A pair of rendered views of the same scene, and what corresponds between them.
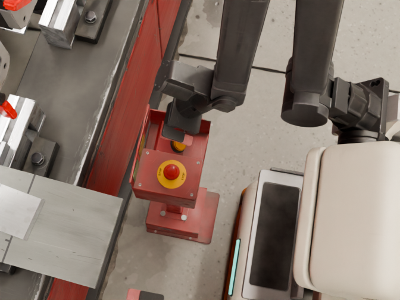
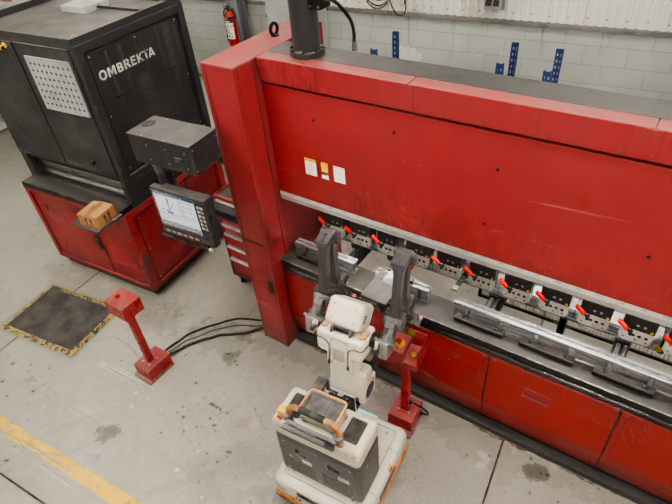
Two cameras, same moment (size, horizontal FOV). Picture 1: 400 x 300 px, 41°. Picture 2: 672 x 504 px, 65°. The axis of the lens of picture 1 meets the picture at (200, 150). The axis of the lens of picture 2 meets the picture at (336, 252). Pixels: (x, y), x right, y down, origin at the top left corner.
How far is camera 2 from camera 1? 2.54 m
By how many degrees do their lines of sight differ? 59
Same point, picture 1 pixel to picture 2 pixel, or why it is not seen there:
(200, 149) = (410, 362)
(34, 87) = (439, 301)
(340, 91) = (390, 324)
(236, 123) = (451, 460)
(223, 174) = (420, 445)
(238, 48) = not seen: hidden behind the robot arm
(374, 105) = (385, 336)
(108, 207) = (383, 300)
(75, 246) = (374, 292)
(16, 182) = not seen: hidden behind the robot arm
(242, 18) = not seen: hidden behind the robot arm
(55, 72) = (444, 307)
